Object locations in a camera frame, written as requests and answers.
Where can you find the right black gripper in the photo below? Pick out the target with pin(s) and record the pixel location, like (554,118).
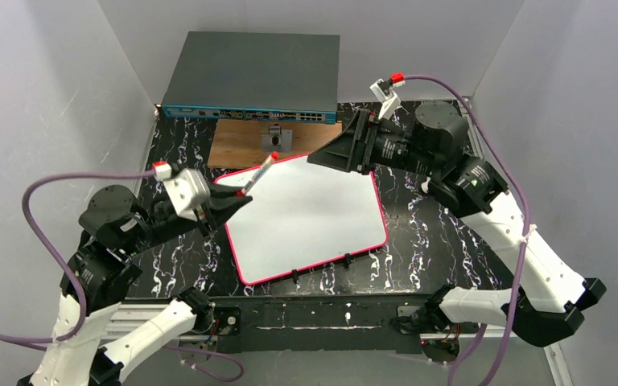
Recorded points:
(365,144)

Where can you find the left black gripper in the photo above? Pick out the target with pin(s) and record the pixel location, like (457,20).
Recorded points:
(205,214)

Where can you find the red capped whiteboard marker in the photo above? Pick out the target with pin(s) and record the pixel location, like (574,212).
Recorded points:
(259,173)

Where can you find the pink framed whiteboard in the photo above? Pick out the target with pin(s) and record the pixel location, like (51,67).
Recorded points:
(304,215)

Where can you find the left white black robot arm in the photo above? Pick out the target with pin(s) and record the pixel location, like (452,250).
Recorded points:
(97,279)

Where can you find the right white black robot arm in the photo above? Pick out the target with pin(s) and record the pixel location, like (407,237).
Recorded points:
(549,302)

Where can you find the brown wooden board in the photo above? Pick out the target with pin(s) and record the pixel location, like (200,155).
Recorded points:
(237,144)

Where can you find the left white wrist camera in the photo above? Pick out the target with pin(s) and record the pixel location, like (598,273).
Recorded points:
(188,192)

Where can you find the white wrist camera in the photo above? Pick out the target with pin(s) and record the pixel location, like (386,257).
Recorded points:
(188,192)
(384,91)

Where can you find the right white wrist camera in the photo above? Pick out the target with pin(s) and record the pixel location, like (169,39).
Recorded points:
(384,91)

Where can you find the small grey metal bracket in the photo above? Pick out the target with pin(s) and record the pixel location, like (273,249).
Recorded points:
(277,139)

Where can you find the grey blue network switch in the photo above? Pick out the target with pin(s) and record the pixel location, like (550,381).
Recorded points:
(255,77)

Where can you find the aluminium frame rail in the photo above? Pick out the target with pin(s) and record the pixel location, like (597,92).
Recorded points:
(479,144)

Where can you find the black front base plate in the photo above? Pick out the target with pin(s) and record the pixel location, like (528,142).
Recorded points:
(319,323)

